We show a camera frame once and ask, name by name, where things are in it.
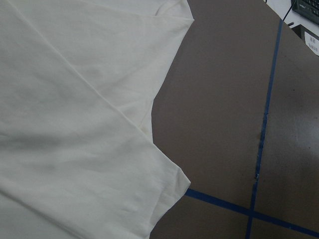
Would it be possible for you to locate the black keyboard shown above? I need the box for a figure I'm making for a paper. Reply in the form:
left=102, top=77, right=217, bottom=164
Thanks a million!
left=291, top=0, right=319, bottom=24

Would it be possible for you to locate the cream long-sleeve printed shirt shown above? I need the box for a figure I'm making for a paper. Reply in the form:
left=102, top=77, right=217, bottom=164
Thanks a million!
left=0, top=0, right=193, bottom=239

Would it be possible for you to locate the black box white label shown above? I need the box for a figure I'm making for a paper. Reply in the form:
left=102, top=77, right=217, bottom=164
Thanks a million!
left=292, top=24, right=319, bottom=56

